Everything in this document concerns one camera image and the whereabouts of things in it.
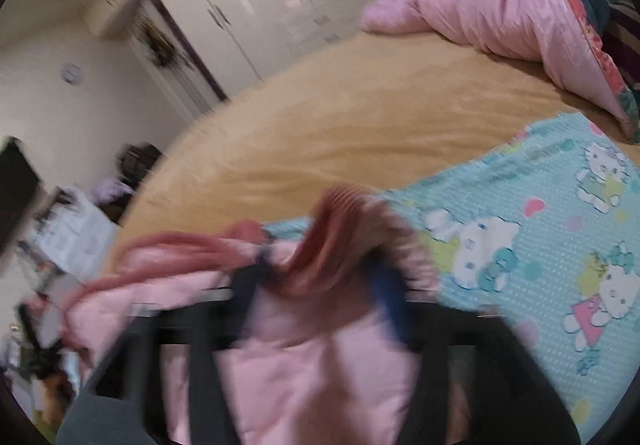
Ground pink quilted jacket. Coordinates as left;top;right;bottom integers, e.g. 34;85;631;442
62;185;439;444

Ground purple clothes pile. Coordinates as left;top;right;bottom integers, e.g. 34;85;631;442
91;178;134;205

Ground white bedroom door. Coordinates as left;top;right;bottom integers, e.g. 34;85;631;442
130;0;228;120

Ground Hello Kitty blue blanket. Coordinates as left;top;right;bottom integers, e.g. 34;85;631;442
259;111;640;443

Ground white drawer chest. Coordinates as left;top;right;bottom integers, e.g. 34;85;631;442
18;186;119;283

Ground black backpack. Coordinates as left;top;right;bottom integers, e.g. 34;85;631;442
116;143;163;190

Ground tan bed sheet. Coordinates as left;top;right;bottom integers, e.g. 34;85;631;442
102;34;639;276

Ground bags hanging on door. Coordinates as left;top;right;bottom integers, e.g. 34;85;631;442
136;17;194;70

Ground pink floral comforter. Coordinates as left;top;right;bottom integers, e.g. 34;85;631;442
360;0;639;141

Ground striped dark pillow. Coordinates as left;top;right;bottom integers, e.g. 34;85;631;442
603;2;640;91

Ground black wall television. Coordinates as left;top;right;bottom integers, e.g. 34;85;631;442
0;136;41;254

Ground round wall clock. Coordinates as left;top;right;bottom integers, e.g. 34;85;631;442
60;63;84;86

